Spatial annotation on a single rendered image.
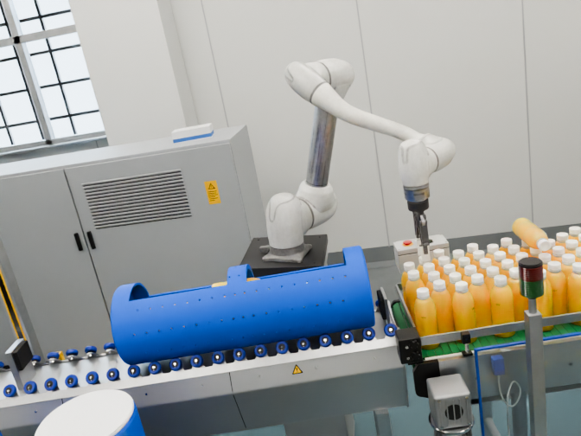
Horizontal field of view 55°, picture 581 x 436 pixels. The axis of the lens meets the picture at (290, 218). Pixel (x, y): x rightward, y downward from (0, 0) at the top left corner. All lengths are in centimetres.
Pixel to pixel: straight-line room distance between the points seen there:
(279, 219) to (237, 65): 237
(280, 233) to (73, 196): 177
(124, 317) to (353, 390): 83
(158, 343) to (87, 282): 206
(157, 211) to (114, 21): 159
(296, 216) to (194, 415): 89
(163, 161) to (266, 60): 143
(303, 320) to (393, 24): 298
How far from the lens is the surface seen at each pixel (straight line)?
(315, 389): 205
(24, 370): 235
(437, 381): 190
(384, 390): 210
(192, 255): 363
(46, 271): 410
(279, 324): 189
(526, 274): 168
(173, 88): 441
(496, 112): 461
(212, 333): 193
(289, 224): 239
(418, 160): 197
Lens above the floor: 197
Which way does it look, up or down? 18 degrees down
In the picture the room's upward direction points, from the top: 11 degrees counter-clockwise
